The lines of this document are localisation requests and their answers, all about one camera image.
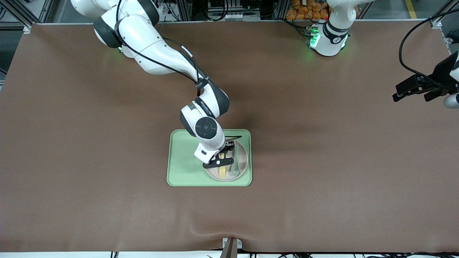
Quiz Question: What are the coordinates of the pale teal plastic spoon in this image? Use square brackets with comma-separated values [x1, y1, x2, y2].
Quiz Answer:
[231, 149, 241, 176]

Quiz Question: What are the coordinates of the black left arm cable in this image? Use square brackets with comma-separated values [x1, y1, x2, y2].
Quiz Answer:
[399, 8, 459, 89]

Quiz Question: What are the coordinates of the round white speckled plate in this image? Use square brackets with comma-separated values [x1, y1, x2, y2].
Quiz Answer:
[205, 140, 248, 182]

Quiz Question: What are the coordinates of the orange packet heap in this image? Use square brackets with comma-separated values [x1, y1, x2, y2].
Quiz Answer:
[286, 0, 360, 20]

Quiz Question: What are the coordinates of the light green rectangular tray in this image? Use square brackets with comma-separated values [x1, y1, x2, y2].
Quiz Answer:
[166, 129, 252, 187]

